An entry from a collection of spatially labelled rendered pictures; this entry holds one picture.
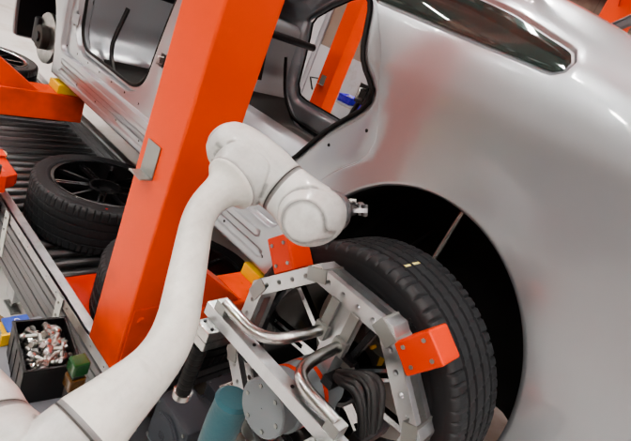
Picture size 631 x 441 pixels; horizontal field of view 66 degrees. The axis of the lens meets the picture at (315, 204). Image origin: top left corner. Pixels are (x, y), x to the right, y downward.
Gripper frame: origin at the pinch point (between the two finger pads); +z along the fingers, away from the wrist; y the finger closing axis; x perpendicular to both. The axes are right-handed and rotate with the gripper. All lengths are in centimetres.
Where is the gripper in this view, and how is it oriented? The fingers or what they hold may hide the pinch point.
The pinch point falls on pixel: (350, 205)
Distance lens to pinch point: 118.8
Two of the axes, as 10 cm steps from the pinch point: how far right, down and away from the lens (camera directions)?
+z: 2.6, -0.6, 9.6
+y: 9.6, 0.6, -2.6
